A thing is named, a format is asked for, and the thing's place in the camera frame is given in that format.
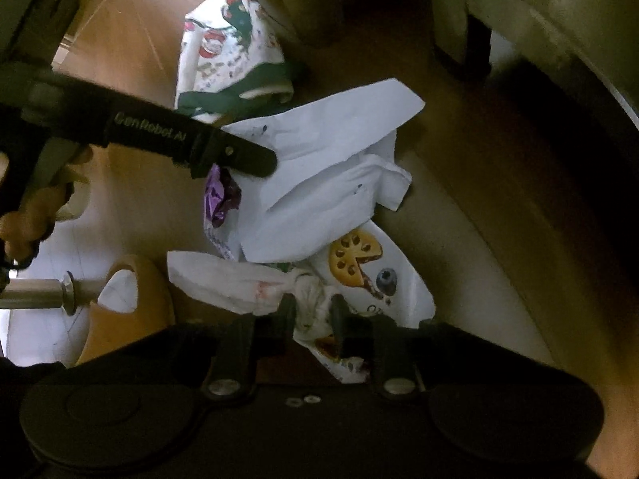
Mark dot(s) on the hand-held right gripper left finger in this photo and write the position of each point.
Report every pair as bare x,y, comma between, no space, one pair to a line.
288,312

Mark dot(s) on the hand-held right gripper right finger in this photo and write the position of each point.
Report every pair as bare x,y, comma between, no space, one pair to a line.
339,319

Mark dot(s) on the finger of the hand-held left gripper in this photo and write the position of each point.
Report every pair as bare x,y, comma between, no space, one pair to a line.
239,154

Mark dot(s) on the purple and white wrapper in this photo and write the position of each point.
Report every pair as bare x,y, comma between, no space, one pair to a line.
219,199

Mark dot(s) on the pinkish white tissue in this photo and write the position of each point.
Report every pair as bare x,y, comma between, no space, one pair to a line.
224,279

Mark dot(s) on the person's left hand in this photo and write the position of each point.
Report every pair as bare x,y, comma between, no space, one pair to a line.
30,224

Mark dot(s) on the white bag with cookie print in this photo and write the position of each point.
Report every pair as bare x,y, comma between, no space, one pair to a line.
399,299

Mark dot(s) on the white paper sheet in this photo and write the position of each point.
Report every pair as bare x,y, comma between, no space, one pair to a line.
319,184

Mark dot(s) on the printed wrapper with green trim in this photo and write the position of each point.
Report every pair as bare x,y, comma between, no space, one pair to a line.
234,55

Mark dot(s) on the orange slipper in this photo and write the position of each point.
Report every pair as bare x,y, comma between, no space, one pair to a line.
150,299

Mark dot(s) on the silver metal rod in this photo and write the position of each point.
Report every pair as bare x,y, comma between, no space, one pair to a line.
40,294

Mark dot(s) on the wooden furniture frame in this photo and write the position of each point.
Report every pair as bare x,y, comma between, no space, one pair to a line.
564,25

